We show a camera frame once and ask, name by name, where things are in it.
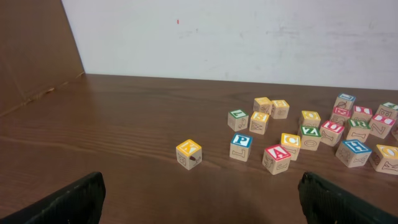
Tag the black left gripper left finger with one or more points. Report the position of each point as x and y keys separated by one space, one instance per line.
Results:
x=79 y=202

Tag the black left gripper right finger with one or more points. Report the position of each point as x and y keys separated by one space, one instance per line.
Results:
x=324 y=202

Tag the yellow C block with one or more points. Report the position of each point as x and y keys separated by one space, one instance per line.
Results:
x=292 y=144

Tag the yellow O block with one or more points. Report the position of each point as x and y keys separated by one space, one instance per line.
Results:
x=384 y=159

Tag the green R block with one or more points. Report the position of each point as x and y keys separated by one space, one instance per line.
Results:
x=356 y=129

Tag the blue H block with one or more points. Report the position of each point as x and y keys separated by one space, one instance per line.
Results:
x=353 y=153

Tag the red A block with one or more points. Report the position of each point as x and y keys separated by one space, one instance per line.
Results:
x=276 y=159

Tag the green Z block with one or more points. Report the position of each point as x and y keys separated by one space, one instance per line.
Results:
x=310 y=137

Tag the red U block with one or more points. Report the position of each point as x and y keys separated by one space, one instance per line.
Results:
x=331 y=133

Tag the yellow Q block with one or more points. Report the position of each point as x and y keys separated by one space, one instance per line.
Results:
x=309 y=118

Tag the red E block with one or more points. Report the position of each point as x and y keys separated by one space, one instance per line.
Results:
x=340 y=115

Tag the red I block front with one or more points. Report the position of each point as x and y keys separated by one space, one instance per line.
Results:
x=381 y=125

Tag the red i block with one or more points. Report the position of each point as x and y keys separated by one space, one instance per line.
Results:
x=381 y=125
x=362 y=113

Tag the red I block back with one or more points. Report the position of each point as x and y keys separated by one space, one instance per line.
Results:
x=362 y=113

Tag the blue P block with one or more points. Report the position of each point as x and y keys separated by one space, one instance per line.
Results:
x=240 y=147

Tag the yellow s block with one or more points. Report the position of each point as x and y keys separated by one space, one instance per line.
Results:
x=280 y=109
x=258 y=122

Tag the yellow S block back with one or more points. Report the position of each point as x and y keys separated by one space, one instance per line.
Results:
x=280 y=109

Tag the blue L block back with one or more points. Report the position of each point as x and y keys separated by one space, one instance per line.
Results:
x=345 y=101

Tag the green 4 block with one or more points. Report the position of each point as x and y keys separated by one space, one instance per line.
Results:
x=388 y=110

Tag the yellow W block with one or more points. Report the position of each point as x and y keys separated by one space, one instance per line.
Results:
x=262 y=105

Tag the yellow K block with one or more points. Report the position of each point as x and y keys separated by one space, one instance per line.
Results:
x=189 y=154

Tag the green 7 block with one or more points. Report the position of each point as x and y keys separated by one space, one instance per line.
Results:
x=238 y=120

